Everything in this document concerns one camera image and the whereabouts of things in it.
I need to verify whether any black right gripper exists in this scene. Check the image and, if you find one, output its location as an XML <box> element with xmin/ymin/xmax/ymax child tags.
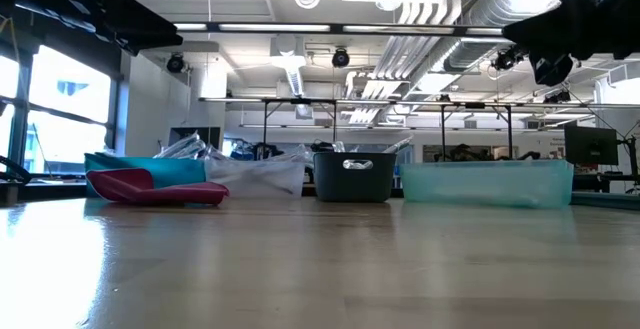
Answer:
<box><xmin>502</xmin><ymin>0</ymin><xmax>640</xmax><ymax>88</ymax></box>

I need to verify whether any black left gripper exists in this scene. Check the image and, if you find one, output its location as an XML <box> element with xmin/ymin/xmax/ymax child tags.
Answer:
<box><xmin>59</xmin><ymin>0</ymin><xmax>184</xmax><ymax>56</ymax></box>

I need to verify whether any black ceiling spotlight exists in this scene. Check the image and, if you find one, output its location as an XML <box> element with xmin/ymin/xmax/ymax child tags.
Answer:
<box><xmin>491</xmin><ymin>46</ymin><xmax>526</xmax><ymax>73</ymax></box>
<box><xmin>543</xmin><ymin>90</ymin><xmax>572</xmax><ymax>105</ymax></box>

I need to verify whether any ceiling light strip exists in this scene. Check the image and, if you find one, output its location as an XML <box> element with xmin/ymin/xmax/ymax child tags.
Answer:
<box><xmin>344</xmin><ymin>25</ymin><xmax>506</xmax><ymax>37</ymax></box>
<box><xmin>174</xmin><ymin>22</ymin><xmax>334</xmax><ymax>34</ymax></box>

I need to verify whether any black computer monitor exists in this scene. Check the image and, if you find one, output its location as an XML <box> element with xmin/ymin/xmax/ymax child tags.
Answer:
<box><xmin>563</xmin><ymin>124</ymin><xmax>620</xmax><ymax>167</ymax></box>
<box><xmin>168</xmin><ymin>126</ymin><xmax>223</xmax><ymax>161</ymax></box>

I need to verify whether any blue plastic bin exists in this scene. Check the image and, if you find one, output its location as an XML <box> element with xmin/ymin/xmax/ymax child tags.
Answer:
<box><xmin>83</xmin><ymin>152</ymin><xmax>207</xmax><ymax>200</ymax></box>

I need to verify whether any light green translucent bin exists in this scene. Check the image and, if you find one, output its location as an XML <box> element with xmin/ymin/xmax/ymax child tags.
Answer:
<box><xmin>398</xmin><ymin>159</ymin><xmax>575</xmax><ymax>209</ymax></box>

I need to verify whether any magenta plastic bin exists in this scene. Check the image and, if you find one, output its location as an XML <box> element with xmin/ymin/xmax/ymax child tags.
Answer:
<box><xmin>85</xmin><ymin>167</ymin><xmax>231</xmax><ymax>208</ymax></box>

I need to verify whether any white translucent bin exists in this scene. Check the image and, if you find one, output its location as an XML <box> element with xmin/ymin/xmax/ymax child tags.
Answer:
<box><xmin>202</xmin><ymin>158</ymin><xmax>307</xmax><ymax>199</ymax></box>

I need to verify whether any dark teal plastic bin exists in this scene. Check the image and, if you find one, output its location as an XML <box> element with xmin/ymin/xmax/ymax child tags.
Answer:
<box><xmin>313</xmin><ymin>150</ymin><xmax>398</xmax><ymax>204</ymax></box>

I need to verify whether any large window black frame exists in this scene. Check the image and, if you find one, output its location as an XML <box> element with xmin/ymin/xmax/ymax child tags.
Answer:
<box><xmin>0</xmin><ymin>43</ymin><xmax>122</xmax><ymax>176</ymax></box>

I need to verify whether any white ceiling duct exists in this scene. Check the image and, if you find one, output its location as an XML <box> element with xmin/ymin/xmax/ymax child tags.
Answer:
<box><xmin>268</xmin><ymin>33</ymin><xmax>308</xmax><ymax>98</ymax></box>

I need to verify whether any black overhead camera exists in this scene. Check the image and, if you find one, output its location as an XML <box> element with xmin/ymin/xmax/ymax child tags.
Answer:
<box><xmin>331</xmin><ymin>47</ymin><xmax>352</xmax><ymax>70</ymax></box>

